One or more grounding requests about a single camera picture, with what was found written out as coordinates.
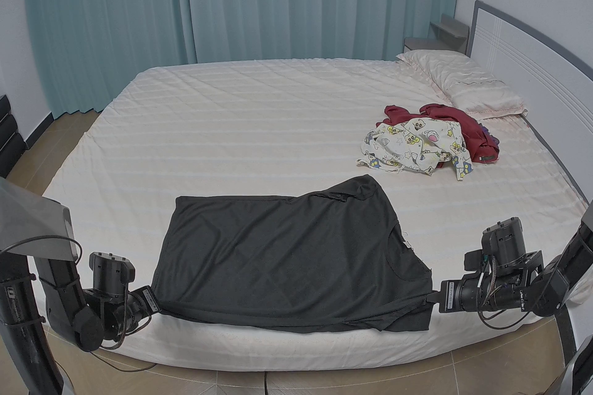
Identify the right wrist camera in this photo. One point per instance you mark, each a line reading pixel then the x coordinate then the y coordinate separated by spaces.
pixel 473 261

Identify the black T-shirt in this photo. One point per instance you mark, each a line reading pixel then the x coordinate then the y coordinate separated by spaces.
pixel 287 254

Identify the cream pillow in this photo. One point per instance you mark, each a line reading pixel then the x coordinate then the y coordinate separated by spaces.
pixel 468 83

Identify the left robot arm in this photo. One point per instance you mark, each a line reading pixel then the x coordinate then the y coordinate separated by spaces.
pixel 28 217

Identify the dark red garment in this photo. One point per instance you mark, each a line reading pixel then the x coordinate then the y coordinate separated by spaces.
pixel 472 124

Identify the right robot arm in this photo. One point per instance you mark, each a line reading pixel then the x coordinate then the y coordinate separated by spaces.
pixel 546 286

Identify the bed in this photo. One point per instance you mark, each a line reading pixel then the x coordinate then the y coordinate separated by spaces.
pixel 255 120

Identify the purple garment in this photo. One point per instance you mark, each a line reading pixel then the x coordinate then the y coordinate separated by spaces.
pixel 492 137

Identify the white printed pyjama top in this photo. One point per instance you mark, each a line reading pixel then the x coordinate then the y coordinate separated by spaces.
pixel 417 138

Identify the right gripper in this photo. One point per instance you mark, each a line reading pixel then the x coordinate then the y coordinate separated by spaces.
pixel 461 296

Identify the grey bedside table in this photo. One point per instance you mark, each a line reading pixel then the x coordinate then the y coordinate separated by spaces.
pixel 451 27

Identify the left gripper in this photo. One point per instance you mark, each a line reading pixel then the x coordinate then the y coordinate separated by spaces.
pixel 144 304

